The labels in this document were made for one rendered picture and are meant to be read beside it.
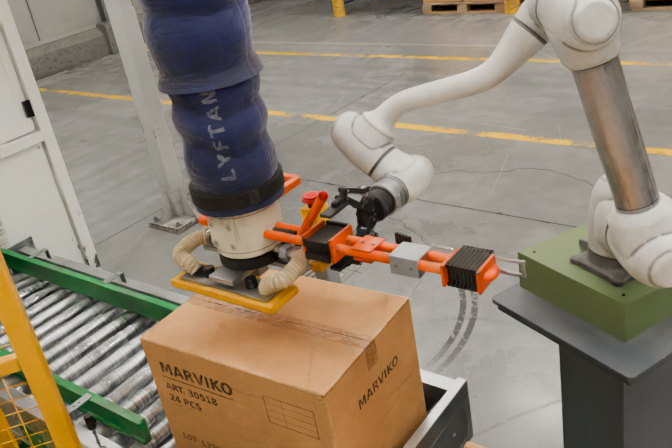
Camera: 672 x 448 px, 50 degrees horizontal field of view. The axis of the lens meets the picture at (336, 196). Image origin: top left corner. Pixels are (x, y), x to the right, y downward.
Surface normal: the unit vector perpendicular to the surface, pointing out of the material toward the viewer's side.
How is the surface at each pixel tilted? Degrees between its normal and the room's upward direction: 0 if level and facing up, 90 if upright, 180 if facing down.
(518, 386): 0
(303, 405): 90
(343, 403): 90
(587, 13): 85
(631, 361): 0
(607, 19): 83
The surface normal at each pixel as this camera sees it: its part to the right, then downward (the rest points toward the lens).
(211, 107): 0.15, 0.65
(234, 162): 0.22, 0.10
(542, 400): -0.17, -0.90
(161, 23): -0.50, 0.17
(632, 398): 0.51, 0.28
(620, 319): -0.84, 0.35
